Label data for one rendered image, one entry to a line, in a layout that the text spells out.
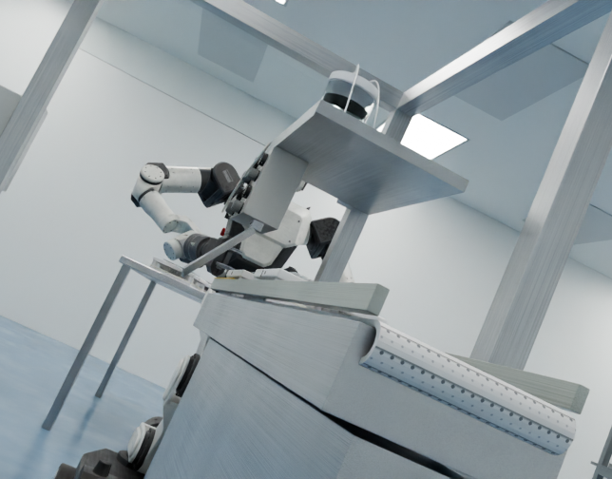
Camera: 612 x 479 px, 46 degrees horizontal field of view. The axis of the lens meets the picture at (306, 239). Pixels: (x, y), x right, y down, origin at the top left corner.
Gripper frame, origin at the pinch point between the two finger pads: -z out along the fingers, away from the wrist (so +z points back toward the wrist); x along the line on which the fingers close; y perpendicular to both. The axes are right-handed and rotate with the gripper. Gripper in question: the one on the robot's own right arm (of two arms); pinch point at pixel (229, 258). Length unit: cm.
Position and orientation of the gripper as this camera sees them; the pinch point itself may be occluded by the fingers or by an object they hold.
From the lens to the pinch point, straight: 211.2
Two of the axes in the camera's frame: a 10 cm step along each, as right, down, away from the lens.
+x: -4.1, 9.0, -1.6
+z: -6.8, -1.8, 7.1
